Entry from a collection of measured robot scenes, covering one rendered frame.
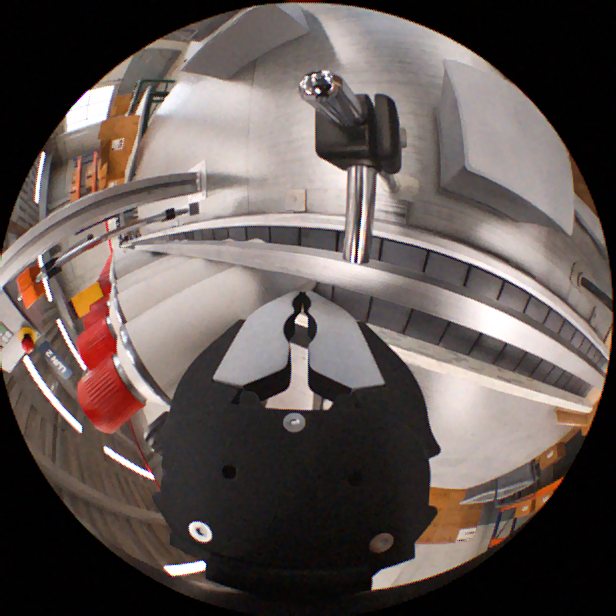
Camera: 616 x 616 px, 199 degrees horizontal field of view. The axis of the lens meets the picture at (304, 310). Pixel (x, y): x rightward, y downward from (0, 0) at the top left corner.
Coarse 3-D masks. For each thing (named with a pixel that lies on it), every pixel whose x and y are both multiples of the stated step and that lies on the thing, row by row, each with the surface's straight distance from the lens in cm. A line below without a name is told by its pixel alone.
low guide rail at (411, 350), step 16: (304, 320) 16; (384, 336) 15; (400, 336) 16; (400, 352) 15; (416, 352) 15; (432, 352) 16; (448, 352) 17; (432, 368) 16; (448, 368) 16; (464, 368) 17; (480, 368) 18; (496, 368) 20; (480, 384) 19; (496, 384) 19; (512, 384) 21; (528, 384) 24; (544, 384) 28; (544, 400) 28; (560, 400) 31; (576, 400) 39
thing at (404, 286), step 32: (192, 256) 17; (224, 256) 12; (256, 256) 10; (288, 256) 8; (320, 256) 8; (352, 288) 7; (384, 288) 7; (416, 288) 7; (448, 288) 7; (480, 320) 8; (512, 320) 9; (544, 352) 12; (576, 352) 15
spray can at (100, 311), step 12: (228, 240) 24; (156, 264) 21; (168, 264) 20; (132, 276) 20; (144, 276) 19; (120, 288) 19; (108, 300) 21; (96, 312) 20; (108, 312) 19; (84, 324) 20
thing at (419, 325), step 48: (144, 240) 89; (192, 240) 36; (240, 240) 24; (288, 240) 19; (336, 240) 16; (384, 240) 15; (336, 288) 17; (480, 288) 17; (432, 336) 18; (480, 336) 19; (576, 336) 30; (576, 384) 41
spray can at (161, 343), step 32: (192, 288) 11; (224, 288) 10; (256, 288) 11; (288, 288) 13; (160, 320) 9; (192, 320) 9; (224, 320) 10; (128, 352) 9; (160, 352) 9; (192, 352) 9; (96, 384) 11; (128, 384) 10; (160, 384) 9; (96, 416) 11; (128, 416) 11
